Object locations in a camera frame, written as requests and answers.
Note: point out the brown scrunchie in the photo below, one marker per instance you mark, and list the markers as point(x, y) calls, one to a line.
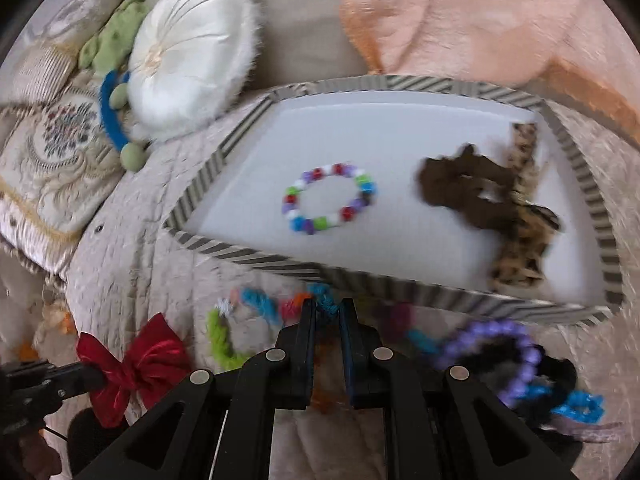
point(445, 185)

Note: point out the green and blue plush toy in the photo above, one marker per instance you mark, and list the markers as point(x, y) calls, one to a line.
point(112, 40)

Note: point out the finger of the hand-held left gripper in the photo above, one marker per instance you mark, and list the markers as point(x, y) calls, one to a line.
point(70, 379)

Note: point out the leopard print hair bow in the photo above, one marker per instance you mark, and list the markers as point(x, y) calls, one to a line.
point(520, 260)

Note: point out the floral embroidered pillow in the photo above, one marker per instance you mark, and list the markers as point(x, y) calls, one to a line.
point(50, 170)

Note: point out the striped rectangular tray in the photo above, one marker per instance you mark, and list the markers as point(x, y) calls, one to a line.
point(390, 125)

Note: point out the beige padded headboard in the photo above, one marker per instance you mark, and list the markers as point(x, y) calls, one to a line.
point(300, 25)

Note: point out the red velvet hair bow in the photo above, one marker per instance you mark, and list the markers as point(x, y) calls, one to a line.
point(145, 360)

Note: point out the white round satin cushion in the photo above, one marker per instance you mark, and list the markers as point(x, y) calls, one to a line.
point(190, 60)

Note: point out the peach fringed blanket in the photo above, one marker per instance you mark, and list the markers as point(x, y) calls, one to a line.
point(475, 20)

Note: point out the cream and orange tassel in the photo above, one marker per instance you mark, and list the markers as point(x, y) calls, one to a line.
point(52, 317)

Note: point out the striped floral bolster pillow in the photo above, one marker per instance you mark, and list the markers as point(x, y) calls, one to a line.
point(85, 5)

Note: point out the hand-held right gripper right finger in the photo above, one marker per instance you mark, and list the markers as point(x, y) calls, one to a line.
point(350, 345)

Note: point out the black scrunchie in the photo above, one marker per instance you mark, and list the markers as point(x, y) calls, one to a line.
point(555, 375)

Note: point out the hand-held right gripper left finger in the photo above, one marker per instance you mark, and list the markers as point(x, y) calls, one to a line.
point(306, 340)

